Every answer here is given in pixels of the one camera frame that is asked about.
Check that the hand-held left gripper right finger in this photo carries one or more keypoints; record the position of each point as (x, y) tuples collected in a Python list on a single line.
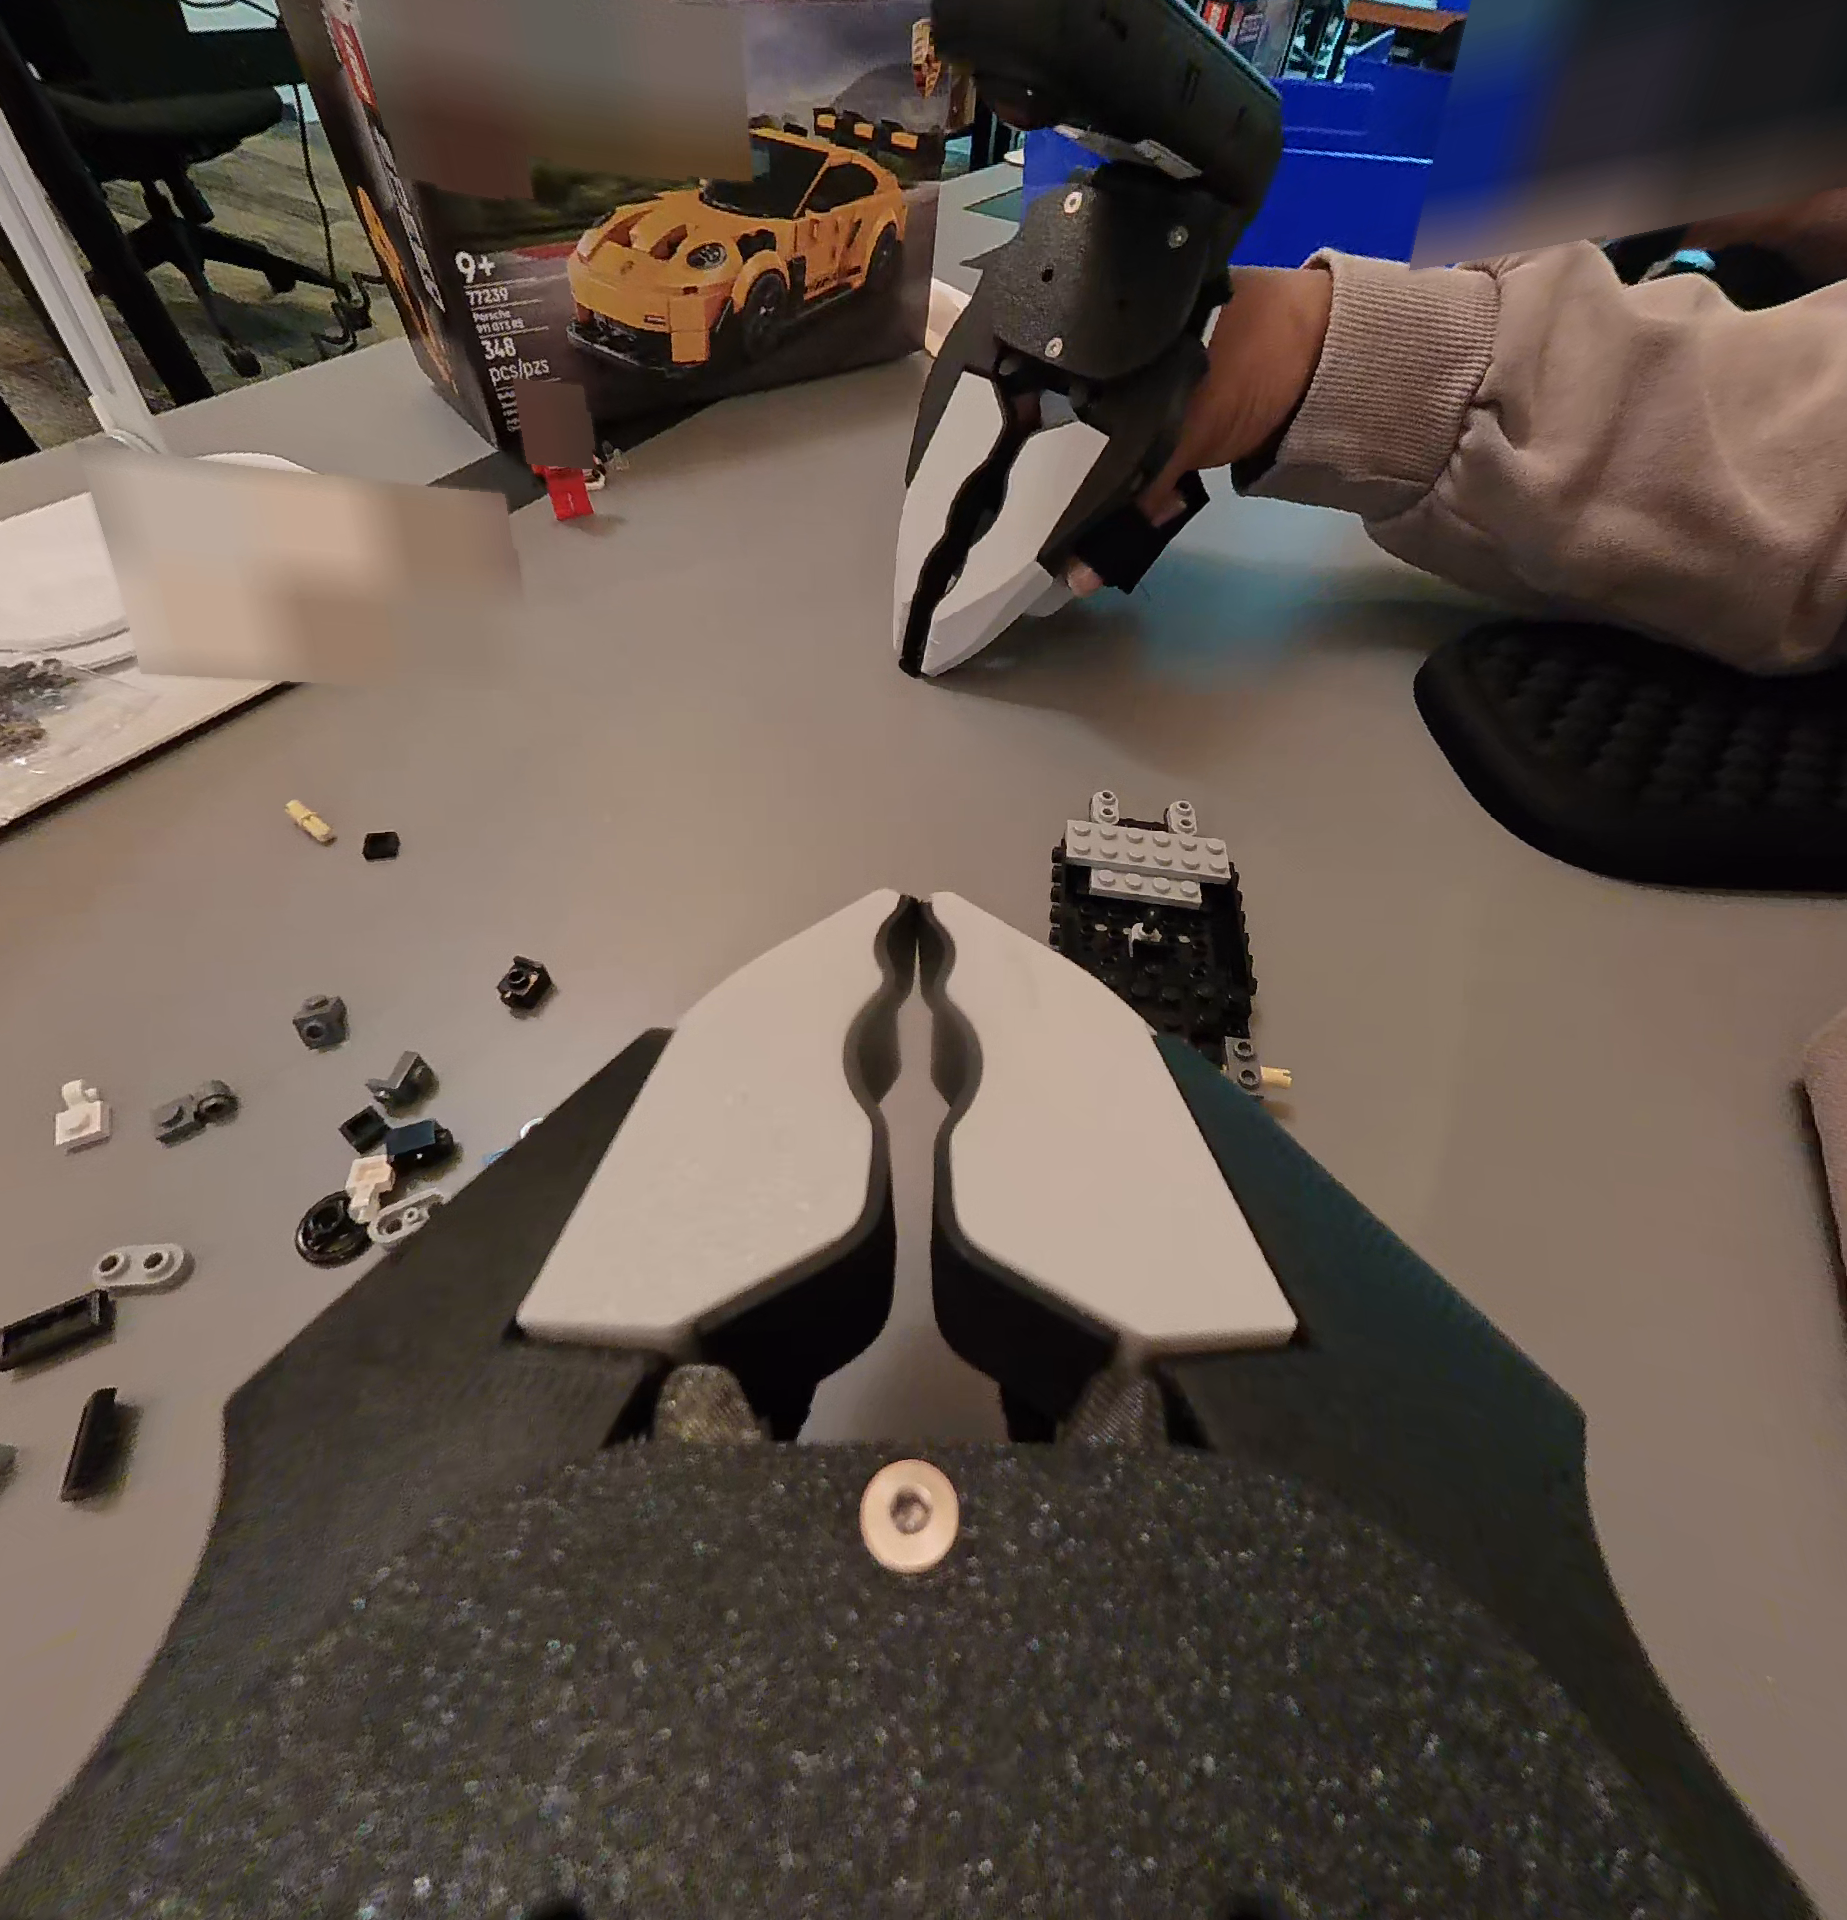
[(1120, 1171)]

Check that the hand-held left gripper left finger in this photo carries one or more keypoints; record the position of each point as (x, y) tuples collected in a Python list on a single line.
[(715, 1156)]

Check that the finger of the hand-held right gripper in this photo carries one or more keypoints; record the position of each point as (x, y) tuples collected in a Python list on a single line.
[(930, 495), (1015, 571)]

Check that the black brick chassis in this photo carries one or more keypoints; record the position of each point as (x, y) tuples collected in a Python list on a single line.
[(1165, 960)]

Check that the person's right forearm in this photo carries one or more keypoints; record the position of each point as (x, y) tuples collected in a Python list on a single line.
[(1585, 436)]

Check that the scattered small brick pieces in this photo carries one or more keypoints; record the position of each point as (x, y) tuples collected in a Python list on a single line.
[(525, 981)]

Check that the blue plastic bin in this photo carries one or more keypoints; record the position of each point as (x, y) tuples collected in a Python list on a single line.
[(1360, 165)]

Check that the black toy car box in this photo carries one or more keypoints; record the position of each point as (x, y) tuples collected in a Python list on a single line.
[(685, 300)]

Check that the red toy minifigure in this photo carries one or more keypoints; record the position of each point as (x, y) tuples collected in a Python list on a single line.
[(571, 491)]

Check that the clear plastic parts bag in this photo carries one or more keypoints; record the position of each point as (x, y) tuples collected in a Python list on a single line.
[(24, 720)]

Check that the black office chair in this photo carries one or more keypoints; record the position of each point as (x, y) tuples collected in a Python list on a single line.
[(160, 135)]

